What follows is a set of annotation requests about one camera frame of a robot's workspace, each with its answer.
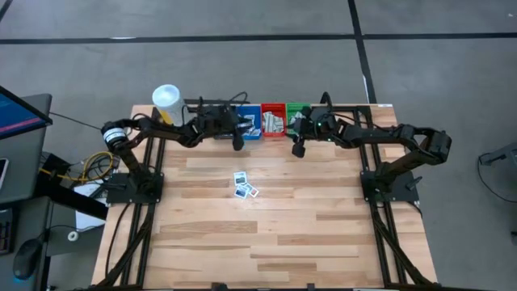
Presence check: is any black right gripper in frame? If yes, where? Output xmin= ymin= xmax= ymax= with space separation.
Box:
xmin=290 ymin=105 xmax=340 ymax=158

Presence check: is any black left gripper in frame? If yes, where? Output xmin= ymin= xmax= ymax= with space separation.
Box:
xmin=197 ymin=104 xmax=246 ymax=152

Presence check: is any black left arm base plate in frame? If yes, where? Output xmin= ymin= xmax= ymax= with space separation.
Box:
xmin=105 ymin=172 xmax=165 ymax=205

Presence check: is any thin black floor cable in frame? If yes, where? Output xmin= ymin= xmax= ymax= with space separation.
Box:
xmin=50 ymin=111 xmax=104 ymax=131

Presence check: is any black left wrist camera cable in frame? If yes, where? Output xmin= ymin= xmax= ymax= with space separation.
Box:
xmin=225 ymin=91 xmax=249 ymax=108

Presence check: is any black desk support beam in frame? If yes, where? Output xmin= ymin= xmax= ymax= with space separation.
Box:
xmin=34 ymin=177 xmax=109 ymax=221

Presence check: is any black aluminium table frame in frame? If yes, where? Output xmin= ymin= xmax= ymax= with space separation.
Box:
xmin=95 ymin=103 xmax=439 ymax=291

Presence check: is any white wipes canister yellow label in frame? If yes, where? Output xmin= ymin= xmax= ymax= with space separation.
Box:
xmin=151 ymin=83 xmax=189 ymax=126

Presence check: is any white paper sheet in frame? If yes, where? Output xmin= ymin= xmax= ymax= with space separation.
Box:
xmin=74 ymin=181 xmax=108 ymax=231

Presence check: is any green plastic basket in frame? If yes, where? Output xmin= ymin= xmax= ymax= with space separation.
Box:
xmin=285 ymin=102 xmax=314 ymax=137

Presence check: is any grey side desk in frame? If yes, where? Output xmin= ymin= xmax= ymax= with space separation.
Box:
xmin=0 ymin=93 xmax=53 ymax=205

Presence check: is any black aluminium frame strut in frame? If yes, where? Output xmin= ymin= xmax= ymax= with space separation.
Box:
xmin=370 ymin=204 xmax=429 ymax=286
xmin=99 ymin=205 xmax=154 ymax=287

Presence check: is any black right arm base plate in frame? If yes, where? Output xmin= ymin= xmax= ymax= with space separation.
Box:
xmin=360 ymin=169 xmax=421 ymax=203

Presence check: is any black frame crossbar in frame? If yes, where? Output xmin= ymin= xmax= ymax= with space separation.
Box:
xmin=183 ymin=96 xmax=227 ymax=108

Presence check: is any grey stand foot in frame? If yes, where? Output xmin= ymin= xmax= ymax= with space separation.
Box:
xmin=479 ymin=141 xmax=517 ymax=167

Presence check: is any black keyboard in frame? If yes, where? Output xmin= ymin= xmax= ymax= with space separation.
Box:
xmin=0 ymin=208 xmax=17 ymax=256

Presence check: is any black power box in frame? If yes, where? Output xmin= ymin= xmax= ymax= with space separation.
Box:
xmin=42 ymin=152 xmax=72 ymax=179

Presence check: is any black computer mouse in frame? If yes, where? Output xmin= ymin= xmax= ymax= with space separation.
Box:
xmin=11 ymin=238 xmax=44 ymax=280

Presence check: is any yellow cable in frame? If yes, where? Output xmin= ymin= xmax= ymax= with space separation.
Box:
xmin=39 ymin=150 xmax=117 ymax=183

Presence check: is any black looped floor cable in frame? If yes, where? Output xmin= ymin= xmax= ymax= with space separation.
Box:
xmin=477 ymin=153 xmax=517 ymax=204

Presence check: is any red plastic basket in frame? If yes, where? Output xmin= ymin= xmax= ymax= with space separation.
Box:
xmin=260 ymin=103 xmax=288 ymax=138

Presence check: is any tilted monitor blue screen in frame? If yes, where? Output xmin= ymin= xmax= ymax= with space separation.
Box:
xmin=0 ymin=84 xmax=53 ymax=141

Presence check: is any blue plastic basket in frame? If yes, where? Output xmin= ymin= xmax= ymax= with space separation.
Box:
xmin=237 ymin=104 xmax=263 ymax=141

